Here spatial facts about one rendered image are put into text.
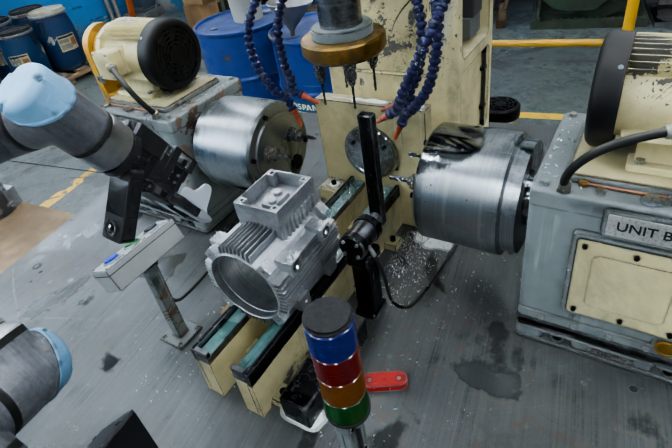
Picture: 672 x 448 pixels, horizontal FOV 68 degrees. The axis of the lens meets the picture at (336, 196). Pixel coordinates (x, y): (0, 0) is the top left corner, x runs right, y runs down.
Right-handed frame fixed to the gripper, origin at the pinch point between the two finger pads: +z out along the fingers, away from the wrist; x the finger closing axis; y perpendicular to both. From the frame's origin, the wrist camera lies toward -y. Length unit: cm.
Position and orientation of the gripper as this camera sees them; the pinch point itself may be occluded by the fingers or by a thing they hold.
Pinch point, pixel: (194, 218)
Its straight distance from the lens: 89.2
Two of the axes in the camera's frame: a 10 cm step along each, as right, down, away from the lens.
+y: 3.7, -8.8, 2.8
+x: -8.5, -2.0, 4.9
